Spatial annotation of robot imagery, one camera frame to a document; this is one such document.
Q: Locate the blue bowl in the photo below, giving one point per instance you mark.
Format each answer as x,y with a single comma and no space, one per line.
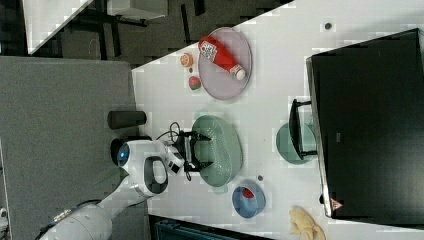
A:
248,208

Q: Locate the white background table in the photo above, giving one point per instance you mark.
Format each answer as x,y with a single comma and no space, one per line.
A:
44,18

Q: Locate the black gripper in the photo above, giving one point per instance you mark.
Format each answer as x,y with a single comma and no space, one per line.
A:
183,147

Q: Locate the red item in bowl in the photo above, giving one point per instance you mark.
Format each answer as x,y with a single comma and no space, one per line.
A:
247,193

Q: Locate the green plastic strainer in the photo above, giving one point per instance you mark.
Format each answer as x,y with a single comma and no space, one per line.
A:
222,153

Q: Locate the grey table pad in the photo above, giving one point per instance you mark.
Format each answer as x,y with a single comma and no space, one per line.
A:
55,138

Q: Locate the orange toy fruit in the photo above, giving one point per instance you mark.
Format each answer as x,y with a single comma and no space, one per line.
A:
186,60

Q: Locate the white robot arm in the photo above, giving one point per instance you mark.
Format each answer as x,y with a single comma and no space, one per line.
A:
148,163

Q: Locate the grey round plate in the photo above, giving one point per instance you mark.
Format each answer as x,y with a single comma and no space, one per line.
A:
217,82

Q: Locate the yellow cloth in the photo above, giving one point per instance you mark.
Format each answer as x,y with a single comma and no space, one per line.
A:
303,224

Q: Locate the black toaster oven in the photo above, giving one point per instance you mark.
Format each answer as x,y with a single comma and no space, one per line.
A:
367,103

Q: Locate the red toy strawberry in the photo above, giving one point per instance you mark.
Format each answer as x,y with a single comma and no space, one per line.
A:
194,83

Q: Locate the green plastic cup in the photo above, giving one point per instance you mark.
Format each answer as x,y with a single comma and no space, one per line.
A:
287,150

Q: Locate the black cylinder post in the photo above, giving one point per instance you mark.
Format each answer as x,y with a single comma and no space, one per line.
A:
124,119

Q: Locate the red ketchup bottle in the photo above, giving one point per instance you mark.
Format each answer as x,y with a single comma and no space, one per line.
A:
214,51

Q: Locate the blue crate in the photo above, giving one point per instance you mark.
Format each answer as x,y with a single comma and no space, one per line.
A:
170,229

